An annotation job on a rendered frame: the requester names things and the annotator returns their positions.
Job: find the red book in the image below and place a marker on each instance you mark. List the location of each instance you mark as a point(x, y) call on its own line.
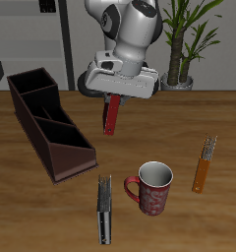
point(111, 114)

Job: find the green pot plant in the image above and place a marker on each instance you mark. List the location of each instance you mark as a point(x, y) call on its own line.
point(175, 59)

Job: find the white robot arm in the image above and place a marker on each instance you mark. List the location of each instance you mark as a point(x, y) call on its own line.
point(136, 29)

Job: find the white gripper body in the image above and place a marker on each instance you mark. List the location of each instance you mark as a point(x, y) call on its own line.
point(123, 83)

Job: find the grey shelf unit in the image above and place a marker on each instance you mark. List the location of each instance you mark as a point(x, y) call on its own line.
point(28, 39)

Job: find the red white mug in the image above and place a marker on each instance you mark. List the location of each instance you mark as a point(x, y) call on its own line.
point(153, 193)

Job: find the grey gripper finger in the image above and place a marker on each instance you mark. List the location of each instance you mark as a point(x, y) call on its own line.
point(107, 96)
point(123, 99)

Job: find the dark brown desk caddy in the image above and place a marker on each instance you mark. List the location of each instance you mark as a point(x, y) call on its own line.
point(54, 131)

